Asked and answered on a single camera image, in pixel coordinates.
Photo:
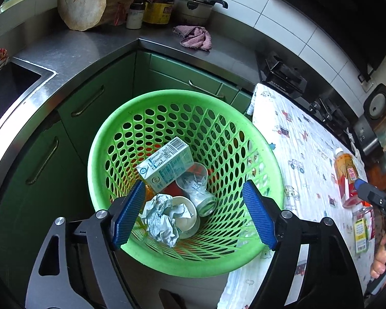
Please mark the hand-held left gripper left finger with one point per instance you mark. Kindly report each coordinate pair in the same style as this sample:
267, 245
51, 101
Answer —
128, 215

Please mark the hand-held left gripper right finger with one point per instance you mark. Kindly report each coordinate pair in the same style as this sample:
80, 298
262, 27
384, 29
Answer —
257, 215

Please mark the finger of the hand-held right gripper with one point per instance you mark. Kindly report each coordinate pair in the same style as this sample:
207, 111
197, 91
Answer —
359, 185

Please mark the orange tea bottle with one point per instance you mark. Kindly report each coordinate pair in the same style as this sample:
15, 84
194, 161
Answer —
344, 173

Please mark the silver foil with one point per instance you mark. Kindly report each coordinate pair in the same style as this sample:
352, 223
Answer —
160, 222

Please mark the red cartoon noodle cup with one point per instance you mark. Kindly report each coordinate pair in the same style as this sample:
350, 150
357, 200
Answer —
172, 189

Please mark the white paper cup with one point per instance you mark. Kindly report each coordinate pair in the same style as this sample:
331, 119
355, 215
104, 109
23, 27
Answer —
186, 219

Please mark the clear plastic cup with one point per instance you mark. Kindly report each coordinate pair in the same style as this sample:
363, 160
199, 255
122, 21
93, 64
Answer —
199, 196

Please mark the white blue milk carton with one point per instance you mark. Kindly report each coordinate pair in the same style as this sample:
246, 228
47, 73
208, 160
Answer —
167, 164

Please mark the green perforated plastic basket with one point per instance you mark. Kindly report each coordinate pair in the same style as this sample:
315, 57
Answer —
212, 135

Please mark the person's right hand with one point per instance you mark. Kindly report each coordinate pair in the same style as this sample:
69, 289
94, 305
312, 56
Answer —
378, 264

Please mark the white cloth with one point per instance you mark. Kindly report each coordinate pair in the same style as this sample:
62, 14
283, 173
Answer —
352, 140

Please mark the white printed tablecloth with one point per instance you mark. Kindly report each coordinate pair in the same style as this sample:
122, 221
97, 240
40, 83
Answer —
308, 167

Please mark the black rice cooker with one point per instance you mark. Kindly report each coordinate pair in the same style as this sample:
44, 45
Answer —
373, 116

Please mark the green kitchen cabinet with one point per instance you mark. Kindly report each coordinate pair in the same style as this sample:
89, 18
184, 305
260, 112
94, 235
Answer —
51, 167

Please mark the black gas stove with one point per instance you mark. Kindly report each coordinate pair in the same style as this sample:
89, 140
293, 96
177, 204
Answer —
286, 77

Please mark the steel kitchen sink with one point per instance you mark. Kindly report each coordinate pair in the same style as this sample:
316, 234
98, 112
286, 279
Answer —
9, 96

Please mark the black range hood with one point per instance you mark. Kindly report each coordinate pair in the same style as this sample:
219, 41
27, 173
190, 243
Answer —
341, 13

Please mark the pink dish rag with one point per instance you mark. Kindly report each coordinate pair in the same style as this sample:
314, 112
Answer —
194, 37

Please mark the small white jar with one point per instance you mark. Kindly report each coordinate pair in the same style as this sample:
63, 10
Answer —
135, 17

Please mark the small red white figure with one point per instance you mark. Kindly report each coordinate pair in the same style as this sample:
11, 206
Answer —
1, 57

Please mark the steel pot with lid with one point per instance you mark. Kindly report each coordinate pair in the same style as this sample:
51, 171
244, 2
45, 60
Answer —
193, 9

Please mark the round wooden cutting board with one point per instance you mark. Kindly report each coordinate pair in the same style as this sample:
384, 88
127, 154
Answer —
82, 0

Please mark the wall outlet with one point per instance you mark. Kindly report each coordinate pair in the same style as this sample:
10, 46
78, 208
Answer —
365, 82

